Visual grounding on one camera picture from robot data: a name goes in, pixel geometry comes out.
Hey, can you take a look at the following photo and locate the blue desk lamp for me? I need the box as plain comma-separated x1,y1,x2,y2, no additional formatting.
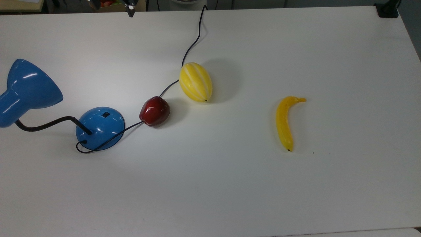
0,59,126,151

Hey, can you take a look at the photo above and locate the wooden side table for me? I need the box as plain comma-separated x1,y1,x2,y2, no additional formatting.
0,0,45,13

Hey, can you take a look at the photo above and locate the yellow striped toy melon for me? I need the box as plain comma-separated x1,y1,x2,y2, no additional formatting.
179,62,213,103

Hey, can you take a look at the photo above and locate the red toy apple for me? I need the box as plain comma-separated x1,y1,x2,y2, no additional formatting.
139,96,171,127

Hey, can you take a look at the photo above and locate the yellow toy banana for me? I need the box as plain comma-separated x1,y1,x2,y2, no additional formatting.
276,96,307,152

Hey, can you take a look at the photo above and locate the black table clamp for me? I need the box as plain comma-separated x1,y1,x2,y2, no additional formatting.
374,0,402,18

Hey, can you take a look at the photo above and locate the black lamp power cable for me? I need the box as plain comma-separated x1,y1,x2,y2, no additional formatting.
76,5,208,154

